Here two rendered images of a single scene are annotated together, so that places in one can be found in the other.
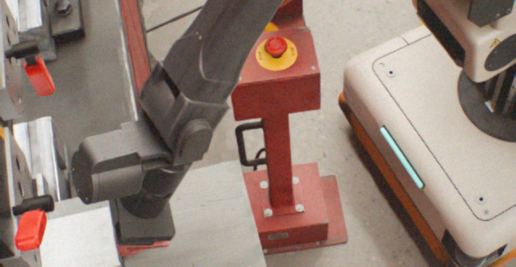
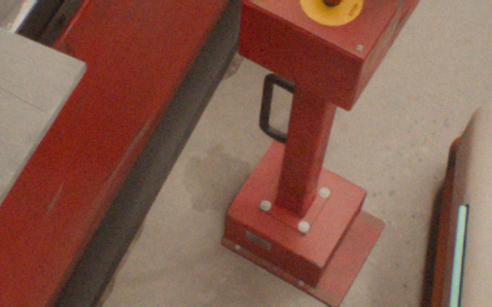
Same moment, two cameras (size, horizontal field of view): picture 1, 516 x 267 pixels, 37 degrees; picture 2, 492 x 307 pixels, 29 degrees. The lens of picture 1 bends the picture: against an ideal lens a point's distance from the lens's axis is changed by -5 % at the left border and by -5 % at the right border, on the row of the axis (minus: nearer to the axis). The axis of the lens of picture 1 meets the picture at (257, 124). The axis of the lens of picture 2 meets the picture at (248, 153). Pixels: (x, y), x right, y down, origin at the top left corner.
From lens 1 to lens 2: 0.45 m
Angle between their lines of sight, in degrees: 14
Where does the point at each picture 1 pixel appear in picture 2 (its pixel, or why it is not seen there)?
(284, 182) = (297, 183)
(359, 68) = not seen: outside the picture
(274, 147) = (298, 129)
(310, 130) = (399, 153)
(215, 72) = not seen: outside the picture
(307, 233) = (294, 262)
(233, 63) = not seen: outside the picture
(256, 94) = (272, 34)
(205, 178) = (24, 57)
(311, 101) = (339, 92)
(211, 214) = not seen: outside the picture
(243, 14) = not seen: outside the picture
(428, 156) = (489, 283)
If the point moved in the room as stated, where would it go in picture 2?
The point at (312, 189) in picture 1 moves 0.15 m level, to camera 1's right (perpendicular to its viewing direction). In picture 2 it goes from (335, 217) to (411, 259)
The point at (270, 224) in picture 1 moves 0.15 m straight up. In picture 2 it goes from (257, 221) to (262, 184)
